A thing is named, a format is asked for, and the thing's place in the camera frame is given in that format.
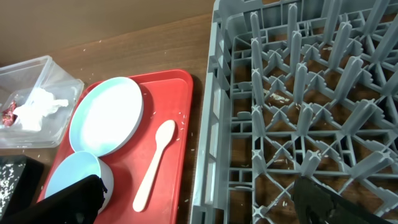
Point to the red snack wrapper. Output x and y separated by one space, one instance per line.
8 116

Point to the white rice pile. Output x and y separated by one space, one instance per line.
10 175

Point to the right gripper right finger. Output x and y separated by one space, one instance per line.
315 204

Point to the black waste tray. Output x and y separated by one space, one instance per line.
27 184

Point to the white napkin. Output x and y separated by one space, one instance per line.
43 104

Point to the grey dishwasher rack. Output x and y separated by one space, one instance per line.
297 88

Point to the white plastic spoon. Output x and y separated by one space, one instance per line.
163 137

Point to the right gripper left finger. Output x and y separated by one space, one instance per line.
78 203

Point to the clear plastic waste bin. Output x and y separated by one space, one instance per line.
17 83

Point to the small light blue bowl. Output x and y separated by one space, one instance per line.
76 167

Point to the large light blue plate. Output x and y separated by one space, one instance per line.
107 117

